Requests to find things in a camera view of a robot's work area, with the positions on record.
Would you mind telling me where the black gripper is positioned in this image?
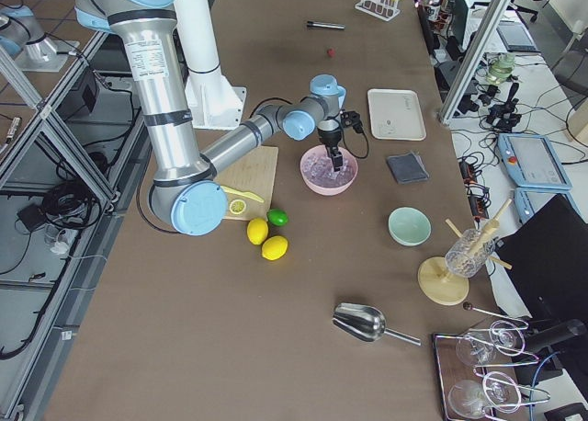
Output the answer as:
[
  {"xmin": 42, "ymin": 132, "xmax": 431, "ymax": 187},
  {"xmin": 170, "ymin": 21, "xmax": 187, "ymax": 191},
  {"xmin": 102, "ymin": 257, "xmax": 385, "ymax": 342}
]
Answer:
[{"xmin": 318, "ymin": 127, "xmax": 344, "ymax": 172}]

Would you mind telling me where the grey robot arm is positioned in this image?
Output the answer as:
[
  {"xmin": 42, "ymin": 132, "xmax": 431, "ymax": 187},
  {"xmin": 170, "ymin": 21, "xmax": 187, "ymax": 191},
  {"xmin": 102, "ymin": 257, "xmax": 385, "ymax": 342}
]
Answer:
[
  {"xmin": 75, "ymin": 0, "xmax": 346, "ymax": 235},
  {"xmin": 1, "ymin": 6, "xmax": 69, "ymax": 73}
]

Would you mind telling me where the pile of clear ice cubes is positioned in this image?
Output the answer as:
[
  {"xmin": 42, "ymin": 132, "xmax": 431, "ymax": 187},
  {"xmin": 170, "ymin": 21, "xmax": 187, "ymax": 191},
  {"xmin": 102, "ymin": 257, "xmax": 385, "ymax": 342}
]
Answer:
[{"xmin": 301, "ymin": 154, "xmax": 356, "ymax": 188}]

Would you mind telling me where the wooden cup tree stand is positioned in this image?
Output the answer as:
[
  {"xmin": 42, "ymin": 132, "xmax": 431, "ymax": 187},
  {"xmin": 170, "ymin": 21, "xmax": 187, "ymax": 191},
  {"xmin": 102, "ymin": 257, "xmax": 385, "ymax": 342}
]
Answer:
[{"xmin": 418, "ymin": 199, "xmax": 512, "ymax": 305}]

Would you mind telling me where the steel ice scoop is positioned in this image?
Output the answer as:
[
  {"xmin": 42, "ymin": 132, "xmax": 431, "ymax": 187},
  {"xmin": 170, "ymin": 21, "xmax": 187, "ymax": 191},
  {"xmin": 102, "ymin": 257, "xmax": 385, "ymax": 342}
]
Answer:
[{"xmin": 333, "ymin": 302, "xmax": 421, "ymax": 346}]

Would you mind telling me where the pink bowl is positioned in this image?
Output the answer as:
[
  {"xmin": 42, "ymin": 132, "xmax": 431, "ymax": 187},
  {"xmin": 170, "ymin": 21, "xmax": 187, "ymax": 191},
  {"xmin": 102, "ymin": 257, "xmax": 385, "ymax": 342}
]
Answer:
[{"xmin": 300, "ymin": 145, "xmax": 358, "ymax": 196}]

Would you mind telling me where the folded grey cloth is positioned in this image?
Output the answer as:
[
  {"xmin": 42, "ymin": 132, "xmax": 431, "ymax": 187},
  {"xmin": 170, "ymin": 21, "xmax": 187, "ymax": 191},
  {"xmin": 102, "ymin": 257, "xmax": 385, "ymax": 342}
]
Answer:
[{"xmin": 386, "ymin": 152, "xmax": 429, "ymax": 184}]

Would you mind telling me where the cream rabbit serving tray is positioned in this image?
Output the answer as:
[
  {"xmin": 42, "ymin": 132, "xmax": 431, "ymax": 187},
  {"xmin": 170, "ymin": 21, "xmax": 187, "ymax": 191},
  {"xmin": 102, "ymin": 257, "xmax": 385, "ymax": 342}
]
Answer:
[{"xmin": 367, "ymin": 88, "xmax": 426, "ymax": 142}]

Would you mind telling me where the green lime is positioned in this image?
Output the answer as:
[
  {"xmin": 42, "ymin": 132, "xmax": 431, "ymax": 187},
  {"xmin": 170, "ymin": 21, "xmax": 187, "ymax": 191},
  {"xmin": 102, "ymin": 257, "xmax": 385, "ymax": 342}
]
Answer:
[{"xmin": 266, "ymin": 209, "xmax": 289, "ymax": 227}]

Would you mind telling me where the bamboo cutting board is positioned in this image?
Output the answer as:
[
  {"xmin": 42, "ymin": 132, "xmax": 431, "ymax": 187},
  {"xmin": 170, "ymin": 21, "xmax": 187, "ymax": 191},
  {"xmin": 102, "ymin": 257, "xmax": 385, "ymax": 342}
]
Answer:
[{"xmin": 215, "ymin": 146, "xmax": 278, "ymax": 221}]

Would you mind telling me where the yellow plastic knife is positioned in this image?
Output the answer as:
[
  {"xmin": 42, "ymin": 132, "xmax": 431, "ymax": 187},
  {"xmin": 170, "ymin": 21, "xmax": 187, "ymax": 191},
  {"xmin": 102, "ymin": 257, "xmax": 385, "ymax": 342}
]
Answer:
[{"xmin": 220, "ymin": 185, "xmax": 266, "ymax": 204}]

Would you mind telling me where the mint green bowl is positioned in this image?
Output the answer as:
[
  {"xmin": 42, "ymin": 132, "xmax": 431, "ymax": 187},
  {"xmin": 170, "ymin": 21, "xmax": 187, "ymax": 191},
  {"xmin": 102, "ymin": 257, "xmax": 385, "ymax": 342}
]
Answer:
[{"xmin": 388, "ymin": 207, "xmax": 432, "ymax": 246}]

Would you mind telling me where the whole yellow lemon lower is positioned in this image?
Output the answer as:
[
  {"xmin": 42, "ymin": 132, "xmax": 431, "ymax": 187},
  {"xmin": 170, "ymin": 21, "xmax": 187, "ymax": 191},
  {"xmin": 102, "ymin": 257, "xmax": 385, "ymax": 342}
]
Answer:
[{"xmin": 246, "ymin": 218, "xmax": 269, "ymax": 245}]

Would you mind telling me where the whole yellow lemon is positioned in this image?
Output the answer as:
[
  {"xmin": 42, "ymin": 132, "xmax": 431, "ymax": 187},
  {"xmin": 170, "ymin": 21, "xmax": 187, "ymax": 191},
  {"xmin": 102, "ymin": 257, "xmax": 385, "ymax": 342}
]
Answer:
[
  {"xmin": 261, "ymin": 235, "xmax": 288, "ymax": 261},
  {"xmin": 246, "ymin": 218, "xmax": 269, "ymax": 245}
]

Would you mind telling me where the whole yellow lemon upper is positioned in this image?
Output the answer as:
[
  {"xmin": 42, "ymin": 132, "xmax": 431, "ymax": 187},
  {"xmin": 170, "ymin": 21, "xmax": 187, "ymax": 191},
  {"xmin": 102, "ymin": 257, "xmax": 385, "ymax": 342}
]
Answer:
[{"xmin": 261, "ymin": 235, "xmax": 288, "ymax": 261}]

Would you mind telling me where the lemon half upper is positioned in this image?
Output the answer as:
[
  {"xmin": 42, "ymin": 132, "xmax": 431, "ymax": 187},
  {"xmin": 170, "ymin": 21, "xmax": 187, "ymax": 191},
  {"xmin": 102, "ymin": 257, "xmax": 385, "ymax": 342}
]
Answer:
[{"xmin": 229, "ymin": 199, "xmax": 247, "ymax": 215}]

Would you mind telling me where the steel muddler black tip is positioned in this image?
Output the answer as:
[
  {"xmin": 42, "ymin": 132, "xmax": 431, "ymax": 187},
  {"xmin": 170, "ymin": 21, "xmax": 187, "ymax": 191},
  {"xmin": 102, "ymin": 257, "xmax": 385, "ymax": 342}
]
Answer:
[{"xmin": 306, "ymin": 20, "xmax": 345, "ymax": 30}]

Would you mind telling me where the textured drinking glass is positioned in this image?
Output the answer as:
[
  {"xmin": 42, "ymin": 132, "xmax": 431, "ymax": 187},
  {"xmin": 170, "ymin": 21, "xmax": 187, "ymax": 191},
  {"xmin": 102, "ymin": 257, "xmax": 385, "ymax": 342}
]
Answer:
[{"xmin": 445, "ymin": 229, "xmax": 495, "ymax": 279}]

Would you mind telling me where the blue teach pendant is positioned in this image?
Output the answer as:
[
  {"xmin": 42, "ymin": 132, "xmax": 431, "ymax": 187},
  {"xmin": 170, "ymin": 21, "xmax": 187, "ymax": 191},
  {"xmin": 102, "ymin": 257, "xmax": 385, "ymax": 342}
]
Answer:
[{"xmin": 497, "ymin": 133, "xmax": 572, "ymax": 191}]

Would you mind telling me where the wine glass upper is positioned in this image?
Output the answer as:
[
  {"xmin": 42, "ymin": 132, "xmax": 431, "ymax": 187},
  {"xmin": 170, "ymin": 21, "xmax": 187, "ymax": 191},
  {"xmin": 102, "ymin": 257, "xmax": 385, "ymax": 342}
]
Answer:
[{"xmin": 456, "ymin": 320, "xmax": 526, "ymax": 366}]

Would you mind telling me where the wine glass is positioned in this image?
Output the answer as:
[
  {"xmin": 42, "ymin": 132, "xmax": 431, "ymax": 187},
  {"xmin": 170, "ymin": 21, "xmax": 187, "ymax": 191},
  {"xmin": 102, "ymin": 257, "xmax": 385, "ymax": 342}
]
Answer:
[
  {"xmin": 456, "ymin": 320, "xmax": 526, "ymax": 366},
  {"xmin": 448, "ymin": 371, "xmax": 522, "ymax": 420}
]

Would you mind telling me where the wine glass lower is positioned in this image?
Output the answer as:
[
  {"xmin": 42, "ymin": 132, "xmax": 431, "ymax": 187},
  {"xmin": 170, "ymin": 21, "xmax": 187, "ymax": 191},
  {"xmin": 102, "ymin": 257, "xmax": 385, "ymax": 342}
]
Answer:
[{"xmin": 448, "ymin": 371, "xmax": 522, "ymax": 420}]

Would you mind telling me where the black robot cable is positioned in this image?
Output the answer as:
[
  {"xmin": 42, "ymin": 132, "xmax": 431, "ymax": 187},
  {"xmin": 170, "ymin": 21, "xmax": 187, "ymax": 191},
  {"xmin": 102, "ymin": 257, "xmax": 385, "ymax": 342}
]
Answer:
[{"xmin": 340, "ymin": 117, "xmax": 369, "ymax": 161}]

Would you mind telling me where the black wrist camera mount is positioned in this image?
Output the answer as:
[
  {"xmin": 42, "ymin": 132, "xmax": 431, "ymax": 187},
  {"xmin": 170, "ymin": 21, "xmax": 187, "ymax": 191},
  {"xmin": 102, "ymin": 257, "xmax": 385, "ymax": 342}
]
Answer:
[{"xmin": 341, "ymin": 111, "xmax": 364, "ymax": 134}]

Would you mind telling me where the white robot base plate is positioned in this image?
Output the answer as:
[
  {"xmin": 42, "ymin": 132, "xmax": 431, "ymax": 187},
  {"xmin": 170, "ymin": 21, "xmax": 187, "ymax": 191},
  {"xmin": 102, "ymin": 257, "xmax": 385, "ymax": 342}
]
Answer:
[{"xmin": 185, "ymin": 70, "xmax": 247, "ymax": 131}]

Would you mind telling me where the white wire cup rack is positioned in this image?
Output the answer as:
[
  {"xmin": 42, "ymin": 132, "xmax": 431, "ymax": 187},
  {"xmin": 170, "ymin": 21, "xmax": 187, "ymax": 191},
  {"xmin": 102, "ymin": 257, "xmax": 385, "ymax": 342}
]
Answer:
[{"xmin": 354, "ymin": 0, "xmax": 406, "ymax": 23}]

